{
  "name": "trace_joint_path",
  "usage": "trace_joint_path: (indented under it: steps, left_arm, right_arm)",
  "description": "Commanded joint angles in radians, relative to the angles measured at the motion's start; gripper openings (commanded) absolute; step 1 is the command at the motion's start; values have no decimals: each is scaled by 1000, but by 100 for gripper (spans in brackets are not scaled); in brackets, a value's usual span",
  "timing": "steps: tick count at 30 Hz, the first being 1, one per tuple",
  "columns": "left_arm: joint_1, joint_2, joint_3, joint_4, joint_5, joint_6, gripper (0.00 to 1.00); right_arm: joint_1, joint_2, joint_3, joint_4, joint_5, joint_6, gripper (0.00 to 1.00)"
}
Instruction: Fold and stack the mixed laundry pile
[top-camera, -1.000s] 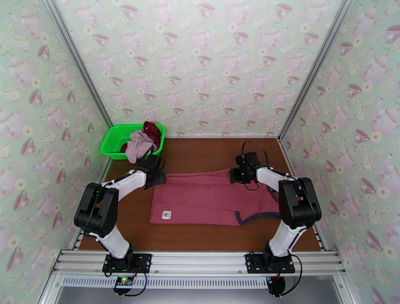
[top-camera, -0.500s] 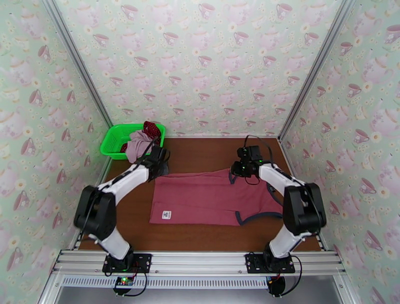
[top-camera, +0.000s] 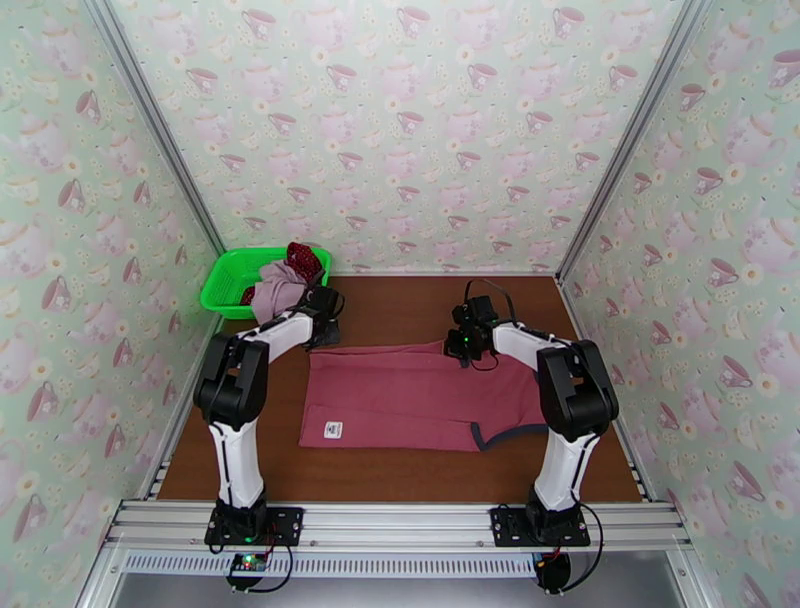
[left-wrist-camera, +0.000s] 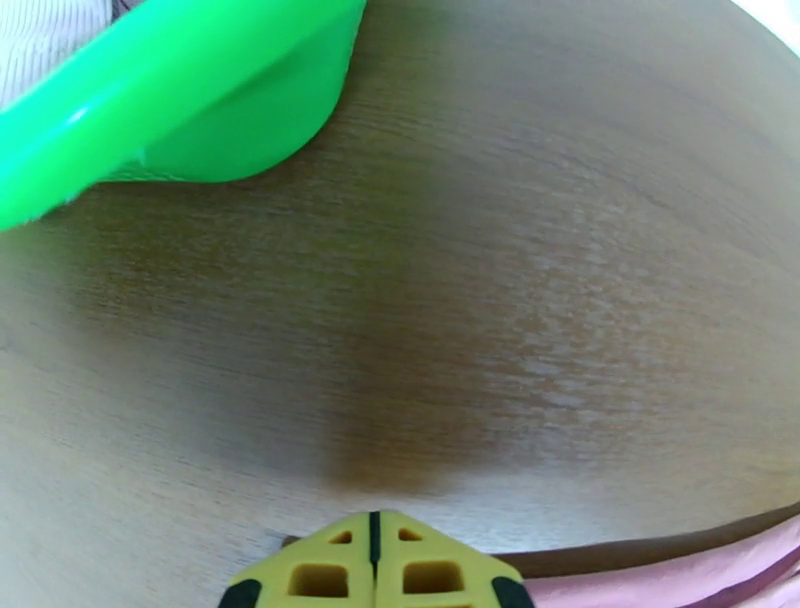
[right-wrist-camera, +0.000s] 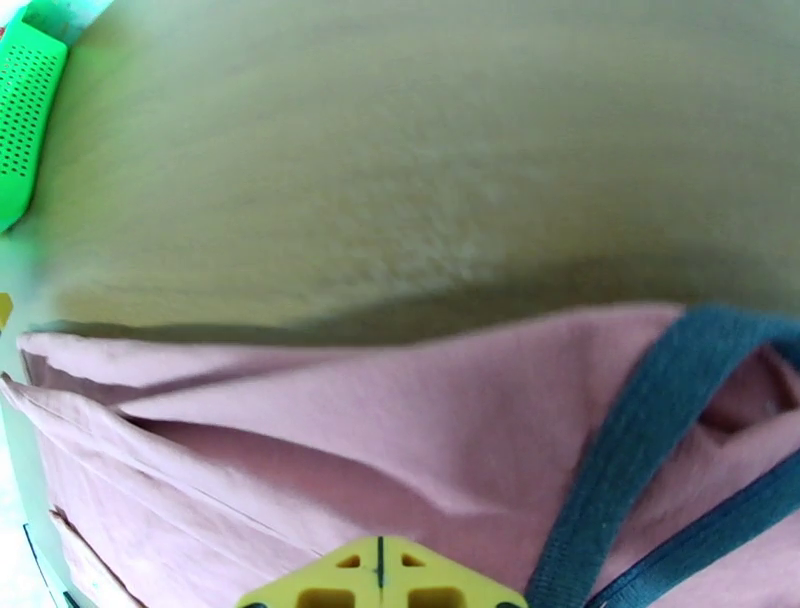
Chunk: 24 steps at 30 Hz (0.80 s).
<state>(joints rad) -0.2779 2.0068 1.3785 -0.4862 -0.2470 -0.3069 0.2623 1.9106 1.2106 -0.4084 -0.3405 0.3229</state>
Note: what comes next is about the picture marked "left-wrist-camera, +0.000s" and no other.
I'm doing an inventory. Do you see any pink tank top dark trim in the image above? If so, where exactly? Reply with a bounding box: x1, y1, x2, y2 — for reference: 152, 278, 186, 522
496, 517, 800, 608

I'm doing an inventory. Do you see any lilac ribbed knit top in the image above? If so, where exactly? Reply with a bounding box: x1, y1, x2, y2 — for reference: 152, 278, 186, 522
0, 0, 136, 113

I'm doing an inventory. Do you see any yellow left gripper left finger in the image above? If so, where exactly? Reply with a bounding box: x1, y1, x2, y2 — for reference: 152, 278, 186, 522
223, 511, 378, 608

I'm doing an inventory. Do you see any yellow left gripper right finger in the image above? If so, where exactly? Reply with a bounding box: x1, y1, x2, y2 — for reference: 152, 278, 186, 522
374, 511, 539, 608

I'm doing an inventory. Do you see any green plastic laundry basket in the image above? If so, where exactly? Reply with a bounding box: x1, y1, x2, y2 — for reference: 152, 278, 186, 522
0, 0, 369, 234

